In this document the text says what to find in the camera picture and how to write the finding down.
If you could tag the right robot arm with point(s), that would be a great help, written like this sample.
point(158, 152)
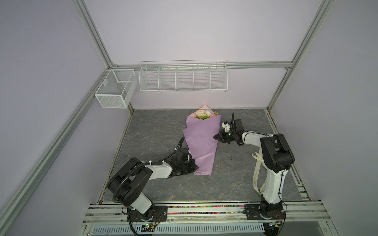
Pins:
point(274, 159)

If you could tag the cream rose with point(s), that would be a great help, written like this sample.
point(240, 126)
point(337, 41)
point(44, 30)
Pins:
point(201, 114)

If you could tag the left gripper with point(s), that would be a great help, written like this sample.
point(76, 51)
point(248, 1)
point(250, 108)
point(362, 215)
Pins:
point(193, 166)

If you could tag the pink purple wrapping paper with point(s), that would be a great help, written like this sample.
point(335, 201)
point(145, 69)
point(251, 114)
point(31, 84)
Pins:
point(199, 138)

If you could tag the cream printed ribbon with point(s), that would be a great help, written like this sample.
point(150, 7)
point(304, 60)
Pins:
point(264, 189)

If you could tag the small white mesh basket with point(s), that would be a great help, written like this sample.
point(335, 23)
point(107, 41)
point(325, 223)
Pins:
point(117, 88)

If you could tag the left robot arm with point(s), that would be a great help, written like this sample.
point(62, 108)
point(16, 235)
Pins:
point(128, 183)

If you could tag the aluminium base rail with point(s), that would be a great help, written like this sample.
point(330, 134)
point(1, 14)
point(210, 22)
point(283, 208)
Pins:
point(190, 219)

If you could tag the long white wire basket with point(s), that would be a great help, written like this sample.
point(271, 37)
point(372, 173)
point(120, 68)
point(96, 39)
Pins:
point(183, 76)

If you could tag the pink spray rose stem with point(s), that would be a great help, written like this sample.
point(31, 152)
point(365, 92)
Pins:
point(214, 114)

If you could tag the white rose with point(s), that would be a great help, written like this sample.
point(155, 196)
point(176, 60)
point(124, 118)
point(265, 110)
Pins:
point(208, 113)

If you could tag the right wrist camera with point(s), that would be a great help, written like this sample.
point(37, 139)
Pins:
point(226, 126)

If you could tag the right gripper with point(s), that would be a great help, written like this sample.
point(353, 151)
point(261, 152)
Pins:
point(221, 137)

